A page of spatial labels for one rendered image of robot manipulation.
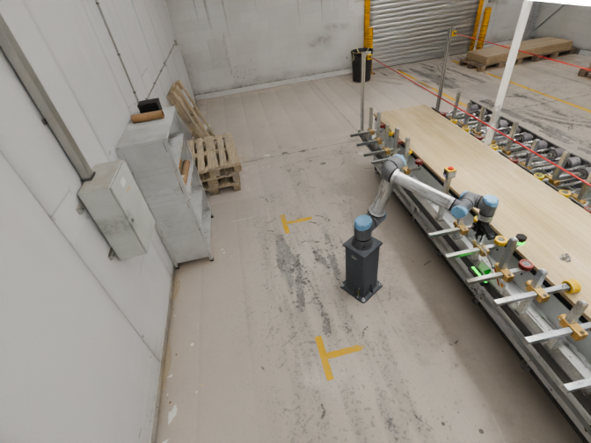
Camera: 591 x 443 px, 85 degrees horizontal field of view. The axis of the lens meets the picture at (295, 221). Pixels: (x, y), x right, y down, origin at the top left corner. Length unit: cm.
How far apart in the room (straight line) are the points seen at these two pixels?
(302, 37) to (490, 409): 862
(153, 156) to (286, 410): 240
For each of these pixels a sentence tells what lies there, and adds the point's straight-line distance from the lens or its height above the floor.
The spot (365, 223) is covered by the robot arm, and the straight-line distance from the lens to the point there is 276.
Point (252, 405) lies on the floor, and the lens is 290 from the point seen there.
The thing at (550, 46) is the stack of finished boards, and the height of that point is 29.
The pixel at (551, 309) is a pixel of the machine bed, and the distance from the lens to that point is 274.
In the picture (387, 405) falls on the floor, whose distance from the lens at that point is 285.
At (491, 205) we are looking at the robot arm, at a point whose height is 131.
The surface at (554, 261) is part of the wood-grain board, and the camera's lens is 276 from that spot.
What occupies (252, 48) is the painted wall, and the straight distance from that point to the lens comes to 938.
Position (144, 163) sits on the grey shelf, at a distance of 327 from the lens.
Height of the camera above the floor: 264
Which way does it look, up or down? 39 degrees down
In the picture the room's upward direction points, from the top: 8 degrees counter-clockwise
